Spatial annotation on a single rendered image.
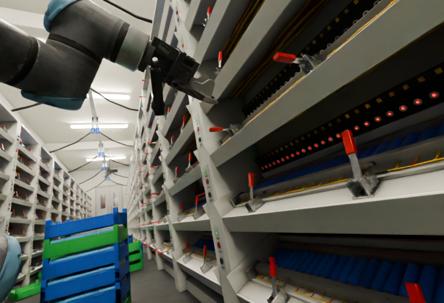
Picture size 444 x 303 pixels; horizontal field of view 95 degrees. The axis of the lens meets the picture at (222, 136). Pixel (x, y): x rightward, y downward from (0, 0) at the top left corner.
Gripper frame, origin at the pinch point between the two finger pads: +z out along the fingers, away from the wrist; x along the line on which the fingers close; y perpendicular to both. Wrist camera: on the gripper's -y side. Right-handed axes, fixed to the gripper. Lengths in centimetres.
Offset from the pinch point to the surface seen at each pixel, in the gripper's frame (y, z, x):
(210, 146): -14.3, 9.5, 2.4
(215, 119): -7.1, 10.1, 11.1
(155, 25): 10, -13, 127
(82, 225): -84, -13, 26
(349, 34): 23.0, 2.2, -26.9
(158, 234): -135, 51, 68
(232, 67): 10.7, 0.2, -1.3
